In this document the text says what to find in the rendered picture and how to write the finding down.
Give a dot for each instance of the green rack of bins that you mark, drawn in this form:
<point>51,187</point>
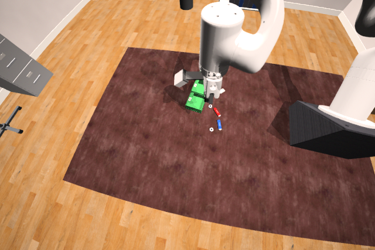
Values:
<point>195,102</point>

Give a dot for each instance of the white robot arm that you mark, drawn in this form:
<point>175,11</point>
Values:
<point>223,43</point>

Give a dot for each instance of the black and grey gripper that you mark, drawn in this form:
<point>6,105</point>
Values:
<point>212,87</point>

